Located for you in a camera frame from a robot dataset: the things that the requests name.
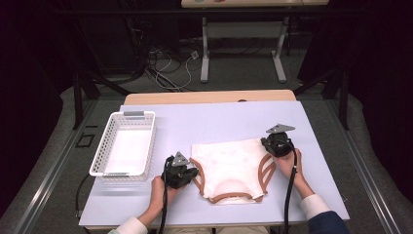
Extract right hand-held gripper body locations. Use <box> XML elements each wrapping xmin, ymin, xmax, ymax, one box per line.
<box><xmin>265</xmin><ymin>123</ymin><xmax>296</xmax><ymax>159</ymax></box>

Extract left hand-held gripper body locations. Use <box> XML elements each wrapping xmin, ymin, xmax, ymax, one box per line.
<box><xmin>161</xmin><ymin>151</ymin><xmax>191</xmax><ymax>190</ymax></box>

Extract cream baby bodysuit brown trim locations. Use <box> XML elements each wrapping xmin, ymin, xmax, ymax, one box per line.
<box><xmin>189</xmin><ymin>137</ymin><xmax>277</xmax><ymax>206</ymax></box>

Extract white perforated plastic basket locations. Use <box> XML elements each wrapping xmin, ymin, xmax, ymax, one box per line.
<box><xmin>89</xmin><ymin>110</ymin><xmax>157</xmax><ymax>182</ymax></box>

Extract person's right hand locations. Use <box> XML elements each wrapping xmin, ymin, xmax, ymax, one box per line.
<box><xmin>274</xmin><ymin>148</ymin><xmax>307</xmax><ymax>189</ymax></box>

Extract person's left hand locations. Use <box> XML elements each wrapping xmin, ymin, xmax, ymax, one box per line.
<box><xmin>148</xmin><ymin>175</ymin><xmax>180</xmax><ymax>215</ymax></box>

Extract black metal stand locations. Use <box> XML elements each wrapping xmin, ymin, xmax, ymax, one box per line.
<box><xmin>72</xmin><ymin>69</ymin><xmax>131</xmax><ymax>131</ymax></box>
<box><xmin>293</xmin><ymin>66</ymin><xmax>350</xmax><ymax>131</ymax></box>

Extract wooden table with white legs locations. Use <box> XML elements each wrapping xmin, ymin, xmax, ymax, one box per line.
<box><xmin>180</xmin><ymin>0</ymin><xmax>330</xmax><ymax>84</ymax></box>

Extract left hand-held gripper black cable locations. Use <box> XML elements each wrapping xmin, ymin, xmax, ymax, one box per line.
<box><xmin>158</xmin><ymin>155</ymin><xmax>175</xmax><ymax>234</ymax></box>

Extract hand-held gripper black cable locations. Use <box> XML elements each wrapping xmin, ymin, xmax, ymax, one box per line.
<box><xmin>158</xmin><ymin>155</ymin><xmax>175</xmax><ymax>234</ymax></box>
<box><xmin>282</xmin><ymin>142</ymin><xmax>298</xmax><ymax>234</ymax></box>

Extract right hand-held gripper black cable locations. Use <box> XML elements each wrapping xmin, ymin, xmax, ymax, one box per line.
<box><xmin>282</xmin><ymin>142</ymin><xmax>298</xmax><ymax>234</ymax></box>

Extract aluminium floor rail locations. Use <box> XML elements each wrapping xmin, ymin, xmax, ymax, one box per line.
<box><xmin>325</xmin><ymin>100</ymin><xmax>403</xmax><ymax>234</ymax></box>
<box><xmin>13</xmin><ymin>100</ymin><xmax>98</xmax><ymax>234</ymax></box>

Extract white floor cable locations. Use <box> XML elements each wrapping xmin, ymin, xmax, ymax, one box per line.
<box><xmin>155</xmin><ymin>53</ymin><xmax>193</xmax><ymax>92</ymax></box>

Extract thin black cable beside table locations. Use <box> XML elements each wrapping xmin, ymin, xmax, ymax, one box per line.
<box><xmin>75</xmin><ymin>174</ymin><xmax>92</xmax><ymax>219</ymax></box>

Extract black floor socket frame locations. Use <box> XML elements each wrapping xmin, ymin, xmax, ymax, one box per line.
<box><xmin>75</xmin><ymin>132</ymin><xmax>95</xmax><ymax>149</ymax></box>

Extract black floor cable bundle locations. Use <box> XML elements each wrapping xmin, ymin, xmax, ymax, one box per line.
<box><xmin>126</xmin><ymin>16</ymin><xmax>157</xmax><ymax>82</ymax></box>

